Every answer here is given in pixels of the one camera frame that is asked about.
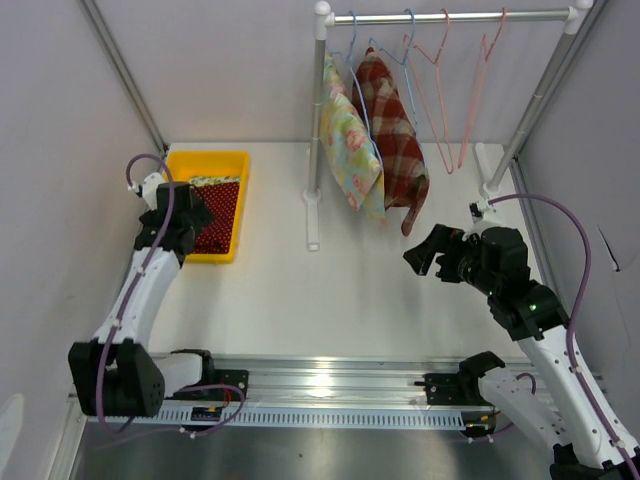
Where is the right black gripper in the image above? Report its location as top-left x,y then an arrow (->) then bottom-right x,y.
403,224 -> 500,296

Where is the red polka dot skirt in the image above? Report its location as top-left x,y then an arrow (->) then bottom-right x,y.
194,181 -> 240,255

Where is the pink wire hanger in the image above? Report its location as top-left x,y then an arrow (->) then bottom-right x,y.
457,8 -> 507,169
405,8 -> 455,175

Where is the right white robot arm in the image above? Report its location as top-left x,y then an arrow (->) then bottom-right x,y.
403,224 -> 639,479

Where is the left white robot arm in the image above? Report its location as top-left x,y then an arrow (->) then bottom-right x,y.
68,182 -> 248,417

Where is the red plaid skirt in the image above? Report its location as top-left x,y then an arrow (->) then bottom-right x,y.
356,47 -> 430,236

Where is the pastel floral skirt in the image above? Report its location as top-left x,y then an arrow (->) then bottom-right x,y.
319,52 -> 385,224

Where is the lemon print cloth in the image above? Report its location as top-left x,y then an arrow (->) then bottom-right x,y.
189,175 -> 241,188

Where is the yellow plastic tray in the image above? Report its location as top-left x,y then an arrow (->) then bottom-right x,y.
167,149 -> 250,264

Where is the metal clothes rack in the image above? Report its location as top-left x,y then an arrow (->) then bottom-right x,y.
303,1 -> 596,252

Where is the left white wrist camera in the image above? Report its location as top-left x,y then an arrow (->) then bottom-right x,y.
128,173 -> 165,210

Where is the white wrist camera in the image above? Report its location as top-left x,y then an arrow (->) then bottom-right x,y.
464,199 -> 502,238
128,173 -> 165,210

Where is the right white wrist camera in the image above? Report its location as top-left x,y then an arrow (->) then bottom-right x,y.
464,199 -> 502,238

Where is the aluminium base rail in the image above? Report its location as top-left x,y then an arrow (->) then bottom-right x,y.
67,352 -> 611,416

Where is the white slotted cable duct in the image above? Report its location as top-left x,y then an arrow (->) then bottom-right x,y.
87,402 -> 496,430

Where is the blue wire hanger right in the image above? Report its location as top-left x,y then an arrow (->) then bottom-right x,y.
368,8 -> 418,132

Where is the blue wire hanger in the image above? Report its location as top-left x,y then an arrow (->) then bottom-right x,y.
331,10 -> 383,166
368,8 -> 418,132

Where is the blue wire hanger left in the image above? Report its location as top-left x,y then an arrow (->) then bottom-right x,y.
331,10 -> 383,166

